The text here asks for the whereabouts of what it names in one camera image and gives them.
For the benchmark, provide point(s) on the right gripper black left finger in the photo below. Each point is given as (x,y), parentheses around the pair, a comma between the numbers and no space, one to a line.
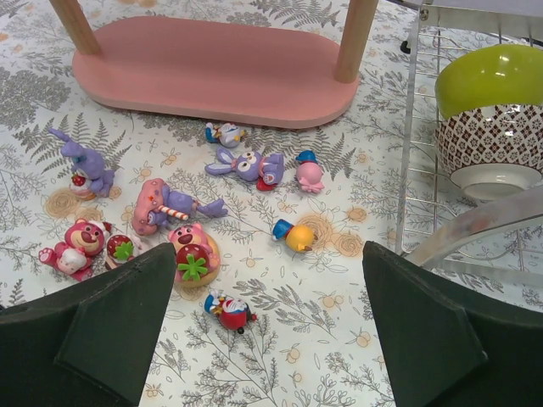
(90,344)

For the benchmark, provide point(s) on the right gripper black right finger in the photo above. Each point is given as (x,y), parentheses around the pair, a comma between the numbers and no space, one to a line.
(447,345)

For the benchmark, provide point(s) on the pink bear strawberry cake toy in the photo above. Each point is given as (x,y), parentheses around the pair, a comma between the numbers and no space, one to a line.
(121,248)

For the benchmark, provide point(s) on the purple bunny with strawberry cake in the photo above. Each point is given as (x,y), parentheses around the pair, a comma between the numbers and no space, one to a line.
(90,178)

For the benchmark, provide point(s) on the purple bunny with red bow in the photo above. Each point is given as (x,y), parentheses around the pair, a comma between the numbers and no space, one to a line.
(266,171)

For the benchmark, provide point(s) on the pink three-tier wooden shelf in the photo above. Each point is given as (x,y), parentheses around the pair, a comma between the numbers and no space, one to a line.
(241,73)

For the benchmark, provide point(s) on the pink bear holding white toy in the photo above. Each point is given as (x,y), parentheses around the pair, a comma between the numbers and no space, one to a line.
(73,256)

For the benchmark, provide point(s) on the pink bear on donut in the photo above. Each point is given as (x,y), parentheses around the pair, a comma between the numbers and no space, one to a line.
(197,256)

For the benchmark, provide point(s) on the red blue cat toy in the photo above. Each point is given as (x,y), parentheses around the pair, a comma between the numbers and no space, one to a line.
(233,313)

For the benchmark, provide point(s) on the metal dish rack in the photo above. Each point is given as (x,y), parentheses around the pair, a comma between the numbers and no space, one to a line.
(441,33)

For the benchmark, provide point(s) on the glass bowl rim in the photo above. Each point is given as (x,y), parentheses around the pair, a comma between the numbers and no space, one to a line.
(511,213)

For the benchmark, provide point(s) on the yellow round duck toy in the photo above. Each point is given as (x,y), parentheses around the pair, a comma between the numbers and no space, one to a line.
(299,238)

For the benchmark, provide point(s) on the brown patterned ceramic bowl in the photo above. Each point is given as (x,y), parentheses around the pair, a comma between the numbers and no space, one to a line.
(492,152)

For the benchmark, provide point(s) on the pink round duck toy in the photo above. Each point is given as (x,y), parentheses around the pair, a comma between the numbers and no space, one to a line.
(309,173)

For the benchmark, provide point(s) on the white blue penguin toy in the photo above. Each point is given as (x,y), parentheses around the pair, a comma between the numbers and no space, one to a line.
(228,135)

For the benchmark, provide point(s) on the green bowl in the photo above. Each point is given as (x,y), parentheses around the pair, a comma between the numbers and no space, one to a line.
(501,74)

